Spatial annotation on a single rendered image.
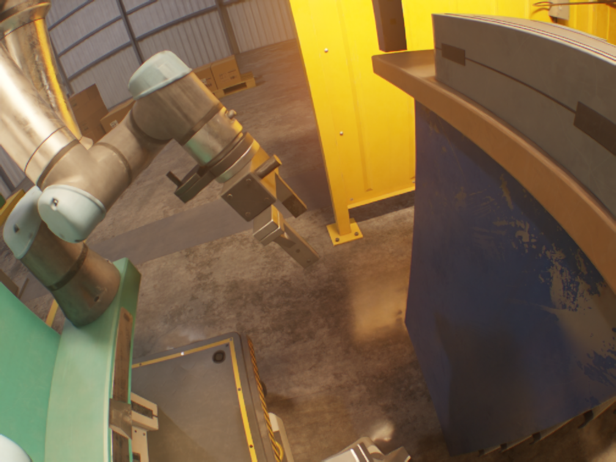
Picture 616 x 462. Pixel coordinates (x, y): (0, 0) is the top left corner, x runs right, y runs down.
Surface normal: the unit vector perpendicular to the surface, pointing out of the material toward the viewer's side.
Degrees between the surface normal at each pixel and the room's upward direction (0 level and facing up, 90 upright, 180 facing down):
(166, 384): 0
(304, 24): 90
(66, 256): 90
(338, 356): 0
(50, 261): 90
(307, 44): 90
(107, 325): 0
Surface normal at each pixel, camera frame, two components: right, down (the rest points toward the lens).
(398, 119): 0.20, 0.64
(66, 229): -0.13, 0.70
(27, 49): 0.77, 0.43
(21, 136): 0.47, 0.30
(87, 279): 0.83, -0.15
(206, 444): -0.21, -0.71
